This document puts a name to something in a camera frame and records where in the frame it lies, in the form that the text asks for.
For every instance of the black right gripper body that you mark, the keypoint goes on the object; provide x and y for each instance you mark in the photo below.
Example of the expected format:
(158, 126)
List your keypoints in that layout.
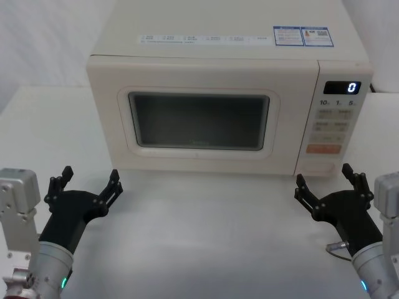
(349, 215)

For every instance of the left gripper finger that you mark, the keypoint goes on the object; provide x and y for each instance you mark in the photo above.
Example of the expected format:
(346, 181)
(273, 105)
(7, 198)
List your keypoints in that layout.
(56, 187)
(110, 190)

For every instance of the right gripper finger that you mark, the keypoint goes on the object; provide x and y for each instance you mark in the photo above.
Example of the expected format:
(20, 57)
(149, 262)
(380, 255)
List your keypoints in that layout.
(307, 194)
(358, 182)

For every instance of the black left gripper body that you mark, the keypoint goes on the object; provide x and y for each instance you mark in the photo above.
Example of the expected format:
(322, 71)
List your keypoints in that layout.
(70, 211)

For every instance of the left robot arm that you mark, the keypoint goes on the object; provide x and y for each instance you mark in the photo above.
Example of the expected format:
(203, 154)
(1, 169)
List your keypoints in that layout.
(18, 218)

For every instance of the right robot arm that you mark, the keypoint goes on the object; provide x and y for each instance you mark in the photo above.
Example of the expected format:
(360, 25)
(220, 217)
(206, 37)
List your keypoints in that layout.
(386, 224)

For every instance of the white table cloth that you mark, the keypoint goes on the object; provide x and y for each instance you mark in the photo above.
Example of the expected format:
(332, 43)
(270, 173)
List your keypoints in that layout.
(205, 236)

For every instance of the white curtain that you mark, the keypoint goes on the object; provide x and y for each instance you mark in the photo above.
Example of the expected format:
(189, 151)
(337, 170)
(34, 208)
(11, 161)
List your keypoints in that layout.
(46, 40)

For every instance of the cream microwave oven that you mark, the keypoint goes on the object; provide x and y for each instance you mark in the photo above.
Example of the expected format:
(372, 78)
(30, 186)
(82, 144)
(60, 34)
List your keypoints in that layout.
(199, 71)

